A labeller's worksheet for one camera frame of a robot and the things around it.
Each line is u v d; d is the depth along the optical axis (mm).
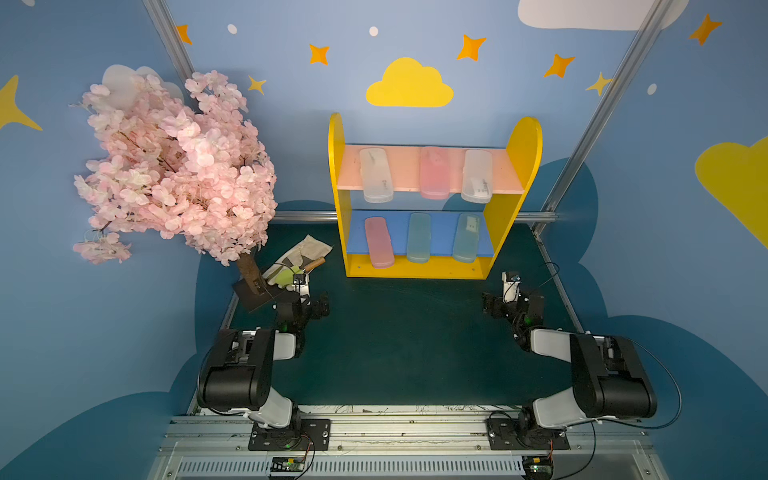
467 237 988
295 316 736
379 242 959
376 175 768
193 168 537
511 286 818
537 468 731
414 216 1042
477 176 764
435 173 790
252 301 986
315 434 749
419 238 975
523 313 735
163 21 692
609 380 454
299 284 807
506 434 745
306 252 1132
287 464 718
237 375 453
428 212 1054
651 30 716
